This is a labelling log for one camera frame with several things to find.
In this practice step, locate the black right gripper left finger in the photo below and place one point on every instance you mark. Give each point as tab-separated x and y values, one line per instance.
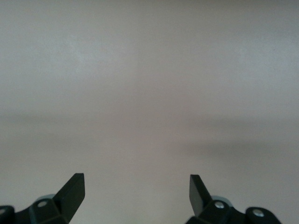
67	200

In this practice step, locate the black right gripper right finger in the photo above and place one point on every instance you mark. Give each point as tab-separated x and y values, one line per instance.
201	205

